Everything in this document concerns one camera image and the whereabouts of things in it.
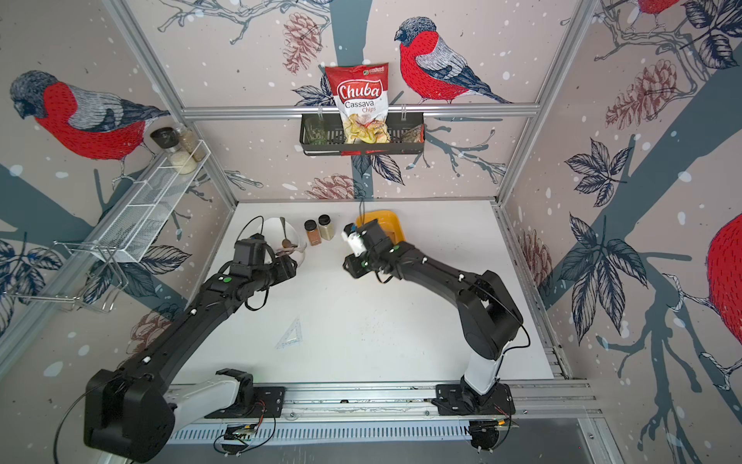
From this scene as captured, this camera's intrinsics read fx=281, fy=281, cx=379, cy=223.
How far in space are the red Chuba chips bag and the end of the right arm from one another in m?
0.32

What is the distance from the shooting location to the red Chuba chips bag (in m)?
0.81

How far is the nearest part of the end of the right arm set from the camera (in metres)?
0.64
